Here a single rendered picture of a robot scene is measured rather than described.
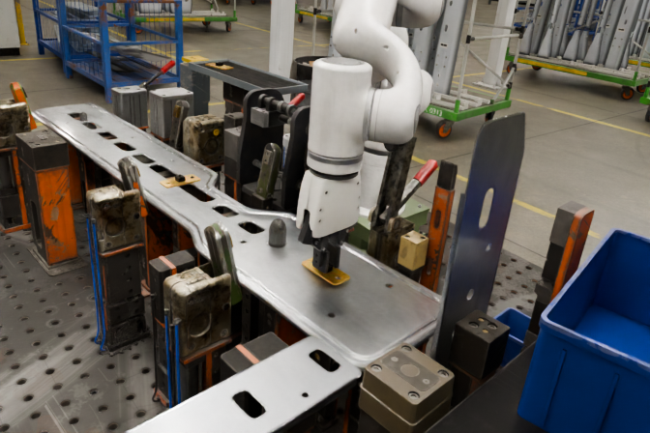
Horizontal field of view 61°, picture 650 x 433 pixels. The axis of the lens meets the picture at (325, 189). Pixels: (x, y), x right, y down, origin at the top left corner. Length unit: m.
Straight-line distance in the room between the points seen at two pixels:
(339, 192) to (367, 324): 0.20
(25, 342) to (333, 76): 0.88
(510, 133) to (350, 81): 0.23
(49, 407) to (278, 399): 0.58
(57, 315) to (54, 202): 0.28
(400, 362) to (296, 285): 0.28
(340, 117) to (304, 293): 0.28
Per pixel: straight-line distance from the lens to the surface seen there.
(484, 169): 0.63
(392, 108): 0.77
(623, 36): 8.62
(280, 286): 0.89
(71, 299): 1.45
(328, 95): 0.77
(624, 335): 0.89
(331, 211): 0.84
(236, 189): 1.39
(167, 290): 0.83
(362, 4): 0.91
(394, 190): 0.96
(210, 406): 0.70
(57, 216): 1.51
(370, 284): 0.91
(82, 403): 1.17
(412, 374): 0.67
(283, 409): 0.69
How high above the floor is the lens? 1.49
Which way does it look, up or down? 23 degrees down
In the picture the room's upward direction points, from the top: 5 degrees clockwise
